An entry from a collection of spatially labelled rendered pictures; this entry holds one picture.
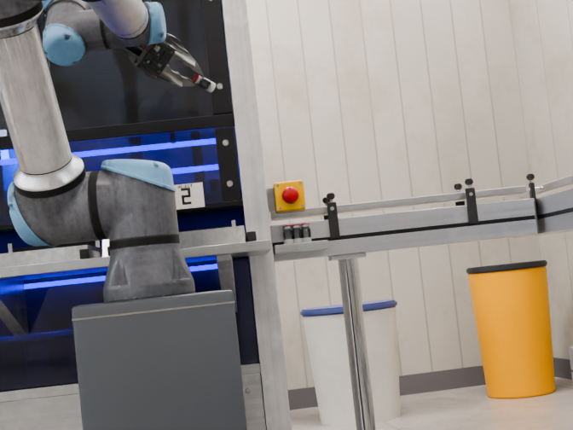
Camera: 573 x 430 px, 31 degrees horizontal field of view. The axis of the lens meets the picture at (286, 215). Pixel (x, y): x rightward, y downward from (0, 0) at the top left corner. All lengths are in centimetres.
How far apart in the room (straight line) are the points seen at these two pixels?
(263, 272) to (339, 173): 401
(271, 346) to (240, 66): 69
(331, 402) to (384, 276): 125
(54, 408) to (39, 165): 100
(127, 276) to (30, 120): 29
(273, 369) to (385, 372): 304
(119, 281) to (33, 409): 92
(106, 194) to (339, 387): 389
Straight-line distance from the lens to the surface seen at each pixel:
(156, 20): 190
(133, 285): 167
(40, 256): 229
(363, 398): 269
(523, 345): 593
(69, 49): 192
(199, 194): 252
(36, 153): 168
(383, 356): 551
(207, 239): 214
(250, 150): 253
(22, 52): 161
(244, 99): 255
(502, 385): 598
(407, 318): 656
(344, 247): 263
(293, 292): 639
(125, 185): 170
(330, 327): 545
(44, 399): 257
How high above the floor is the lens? 80
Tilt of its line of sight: 3 degrees up
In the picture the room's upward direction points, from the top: 6 degrees counter-clockwise
